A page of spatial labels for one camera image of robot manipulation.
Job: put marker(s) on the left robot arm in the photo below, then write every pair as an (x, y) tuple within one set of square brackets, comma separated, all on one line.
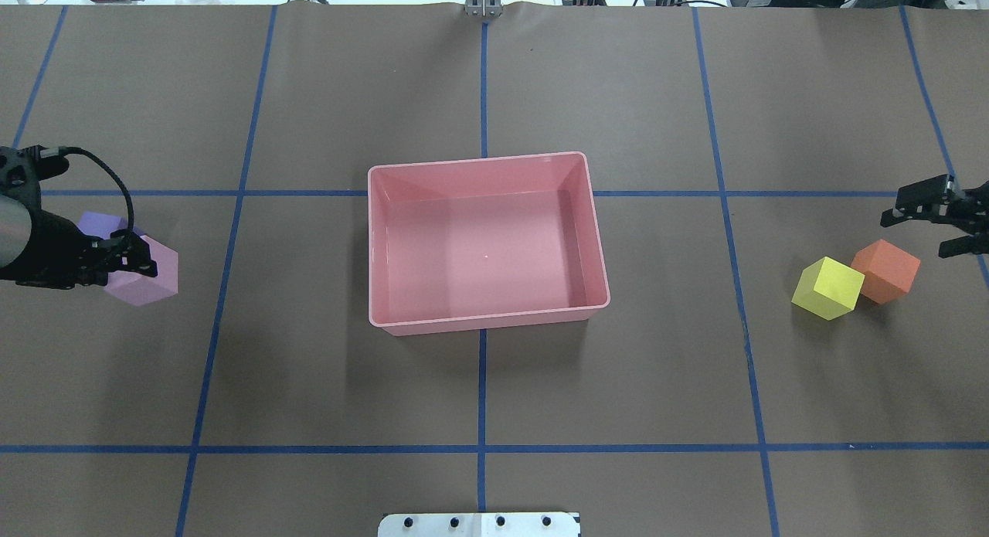
[(15, 228)]

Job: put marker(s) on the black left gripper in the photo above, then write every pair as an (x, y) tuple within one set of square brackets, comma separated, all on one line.
[(60, 253)]

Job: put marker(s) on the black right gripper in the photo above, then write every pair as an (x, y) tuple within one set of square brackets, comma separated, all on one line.
[(966, 211)]

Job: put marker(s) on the pink plastic bin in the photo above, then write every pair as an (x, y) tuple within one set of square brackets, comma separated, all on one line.
[(483, 243)]

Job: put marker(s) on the white camera stand pillar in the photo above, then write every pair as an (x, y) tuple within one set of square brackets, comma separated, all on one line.
[(481, 524)]

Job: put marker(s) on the yellow foam block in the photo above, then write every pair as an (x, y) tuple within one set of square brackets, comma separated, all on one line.
[(828, 288)]

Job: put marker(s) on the purple foam block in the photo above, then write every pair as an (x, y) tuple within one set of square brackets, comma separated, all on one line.
[(100, 224)]

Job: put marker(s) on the orange foam block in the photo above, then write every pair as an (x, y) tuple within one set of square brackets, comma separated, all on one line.
[(888, 271)]

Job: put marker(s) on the pink foam block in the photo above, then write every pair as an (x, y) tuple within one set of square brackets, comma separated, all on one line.
[(137, 289)]

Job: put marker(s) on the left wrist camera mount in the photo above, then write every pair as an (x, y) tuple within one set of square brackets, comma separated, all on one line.
[(22, 170)]

